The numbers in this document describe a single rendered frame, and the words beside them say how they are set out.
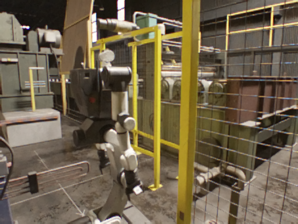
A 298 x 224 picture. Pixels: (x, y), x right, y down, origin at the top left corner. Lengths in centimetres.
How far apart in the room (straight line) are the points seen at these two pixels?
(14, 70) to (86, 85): 405
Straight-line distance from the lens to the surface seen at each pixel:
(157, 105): 222
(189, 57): 81
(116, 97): 113
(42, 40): 551
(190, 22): 84
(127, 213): 189
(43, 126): 460
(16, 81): 520
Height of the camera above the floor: 132
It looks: 10 degrees down
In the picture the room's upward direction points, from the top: straight up
